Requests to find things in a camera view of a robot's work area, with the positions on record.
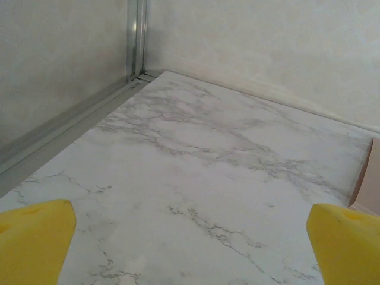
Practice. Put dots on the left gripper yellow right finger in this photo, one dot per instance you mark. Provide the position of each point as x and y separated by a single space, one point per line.
350 249

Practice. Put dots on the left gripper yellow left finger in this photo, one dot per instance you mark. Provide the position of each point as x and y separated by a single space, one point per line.
32 243

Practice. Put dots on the beige clip folder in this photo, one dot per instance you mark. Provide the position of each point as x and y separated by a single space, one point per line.
369 184

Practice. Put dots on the aluminium side rail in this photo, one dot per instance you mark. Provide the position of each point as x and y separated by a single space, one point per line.
59 130

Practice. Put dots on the aluminium frame post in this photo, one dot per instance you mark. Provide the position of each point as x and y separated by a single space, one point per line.
137 35

